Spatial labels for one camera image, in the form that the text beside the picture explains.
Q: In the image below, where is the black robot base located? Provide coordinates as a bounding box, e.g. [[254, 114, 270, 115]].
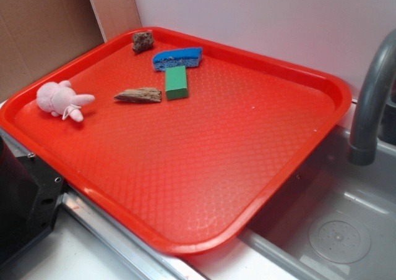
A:
[[1, 140, 64, 268]]

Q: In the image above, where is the pink plush bunny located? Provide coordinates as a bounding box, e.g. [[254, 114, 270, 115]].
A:
[[36, 80, 95, 122]]

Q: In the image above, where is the red plastic tray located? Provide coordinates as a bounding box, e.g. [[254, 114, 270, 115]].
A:
[[1, 28, 351, 255]]

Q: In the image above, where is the green wooden block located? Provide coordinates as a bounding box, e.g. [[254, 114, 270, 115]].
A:
[[165, 66, 189, 100]]

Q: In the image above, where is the brown wood piece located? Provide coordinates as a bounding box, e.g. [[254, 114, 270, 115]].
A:
[[114, 87, 162, 103]]

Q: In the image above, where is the blue sponge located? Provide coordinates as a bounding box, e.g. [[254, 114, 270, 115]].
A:
[[152, 47, 203, 72]]

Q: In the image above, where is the brown rock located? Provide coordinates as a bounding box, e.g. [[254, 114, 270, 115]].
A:
[[132, 32, 155, 54]]

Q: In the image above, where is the grey toy faucet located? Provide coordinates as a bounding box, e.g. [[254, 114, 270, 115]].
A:
[[347, 30, 395, 166]]

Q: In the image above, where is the grey plastic sink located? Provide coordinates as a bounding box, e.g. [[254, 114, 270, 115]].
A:
[[240, 127, 395, 279]]

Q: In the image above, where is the brown cardboard panel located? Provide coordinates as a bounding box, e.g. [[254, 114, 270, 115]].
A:
[[1, 0, 141, 101]]

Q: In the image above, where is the metal rail strip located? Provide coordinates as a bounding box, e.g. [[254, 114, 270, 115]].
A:
[[0, 128, 211, 280]]

